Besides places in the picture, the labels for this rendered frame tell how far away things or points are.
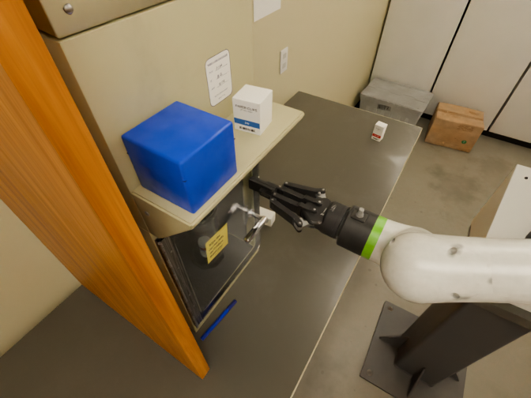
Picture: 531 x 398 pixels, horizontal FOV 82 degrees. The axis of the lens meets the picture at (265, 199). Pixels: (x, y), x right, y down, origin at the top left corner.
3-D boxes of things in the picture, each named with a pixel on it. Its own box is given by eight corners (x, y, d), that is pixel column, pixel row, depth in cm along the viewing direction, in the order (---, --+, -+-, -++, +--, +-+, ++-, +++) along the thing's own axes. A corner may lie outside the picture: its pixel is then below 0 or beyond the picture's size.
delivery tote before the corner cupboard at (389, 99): (352, 122, 321) (359, 93, 296) (367, 105, 344) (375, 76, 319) (410, 142, 298) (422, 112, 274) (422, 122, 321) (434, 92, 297)
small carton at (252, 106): (234, 129, 53) (231, 97, 49) (247, 114, 57) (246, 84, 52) (260, 136, 52) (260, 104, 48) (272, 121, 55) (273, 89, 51)
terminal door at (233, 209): (196, 324, 82) (156, 238, 52) (258, 244, 99) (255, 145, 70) (197, 325, 82) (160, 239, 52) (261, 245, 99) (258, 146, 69)
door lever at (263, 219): (231, 237, 77) (231, 230, 75) (253, 212, 83) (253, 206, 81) (249, 246, 75) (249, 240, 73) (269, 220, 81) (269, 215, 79)
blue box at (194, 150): (141, 186, 44) (118, 135, 37) (188, 150, 50) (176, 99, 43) (193, 215, 40) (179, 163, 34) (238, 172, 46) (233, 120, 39)
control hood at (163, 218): (148, 234, 50) (128, 192, 43) (256, 135, 69) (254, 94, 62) (201, 267, 46) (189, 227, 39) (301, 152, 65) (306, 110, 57)
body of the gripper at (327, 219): (354, 199, 64) (314, 182, 68) (338, 226, 59) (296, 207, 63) (347, 221, 70) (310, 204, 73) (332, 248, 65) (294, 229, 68)
